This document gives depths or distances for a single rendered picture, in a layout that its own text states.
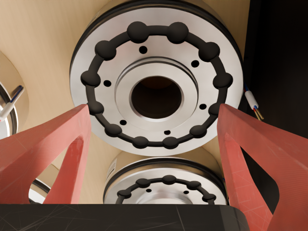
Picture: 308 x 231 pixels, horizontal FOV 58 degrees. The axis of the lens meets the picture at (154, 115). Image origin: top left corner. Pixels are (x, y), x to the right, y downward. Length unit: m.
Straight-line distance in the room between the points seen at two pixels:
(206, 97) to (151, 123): 0.04
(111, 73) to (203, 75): 0.05
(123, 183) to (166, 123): 0.07
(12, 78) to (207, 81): 0.13
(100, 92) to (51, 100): 0.06
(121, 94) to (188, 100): 0.04
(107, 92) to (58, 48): 0.05
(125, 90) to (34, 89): 0.08
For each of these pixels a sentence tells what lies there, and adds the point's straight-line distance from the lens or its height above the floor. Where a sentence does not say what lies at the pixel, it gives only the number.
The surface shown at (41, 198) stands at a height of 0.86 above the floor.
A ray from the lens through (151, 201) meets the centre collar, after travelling 0.22.
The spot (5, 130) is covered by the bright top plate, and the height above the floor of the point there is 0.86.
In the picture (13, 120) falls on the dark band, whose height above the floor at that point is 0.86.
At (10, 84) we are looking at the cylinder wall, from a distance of 0.20.
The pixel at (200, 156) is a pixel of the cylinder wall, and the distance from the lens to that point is 0.22.
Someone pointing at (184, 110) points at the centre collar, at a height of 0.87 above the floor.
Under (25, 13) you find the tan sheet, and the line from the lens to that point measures 0.19.
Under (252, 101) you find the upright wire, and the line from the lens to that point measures 0.16.
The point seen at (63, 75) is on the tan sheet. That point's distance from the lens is 0.20.
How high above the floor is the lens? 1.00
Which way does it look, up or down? 53 degrees down
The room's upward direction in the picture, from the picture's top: 179 degrees counter-clockwise
